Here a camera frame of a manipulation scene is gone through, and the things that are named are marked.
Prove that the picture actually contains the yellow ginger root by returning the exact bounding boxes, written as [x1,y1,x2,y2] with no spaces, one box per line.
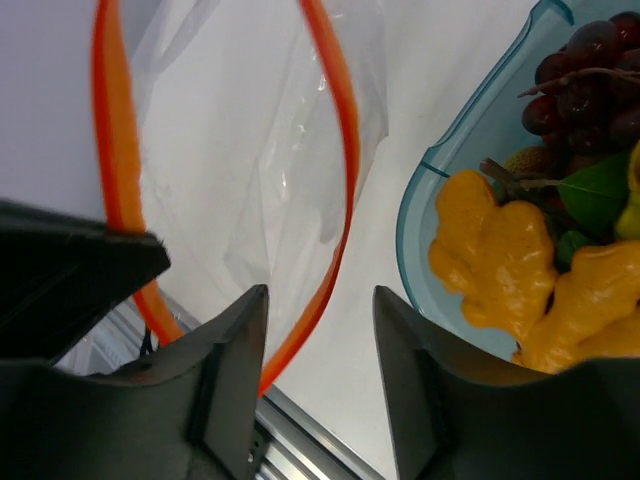
[428,170,639,373]

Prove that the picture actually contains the teal plastic food tray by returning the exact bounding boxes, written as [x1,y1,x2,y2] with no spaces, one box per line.
[396,1,639,360]

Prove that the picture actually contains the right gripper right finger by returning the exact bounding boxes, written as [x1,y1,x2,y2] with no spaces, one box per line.
[373,286,639,479]

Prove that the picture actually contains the aluminium mounting rail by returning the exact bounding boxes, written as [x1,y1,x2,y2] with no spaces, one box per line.
[55,300,381,479]

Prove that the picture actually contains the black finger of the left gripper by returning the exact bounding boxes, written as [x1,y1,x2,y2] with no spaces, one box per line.
[1,200,170,360]

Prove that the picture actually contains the clear orange zip top bag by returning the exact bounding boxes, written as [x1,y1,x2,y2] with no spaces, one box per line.
[91,1,388,390]

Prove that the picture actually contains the purple grape bunch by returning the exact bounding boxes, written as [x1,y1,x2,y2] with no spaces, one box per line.
[521,11,639,156]

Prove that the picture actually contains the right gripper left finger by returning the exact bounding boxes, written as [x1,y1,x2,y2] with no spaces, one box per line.
[1,285,269,479]

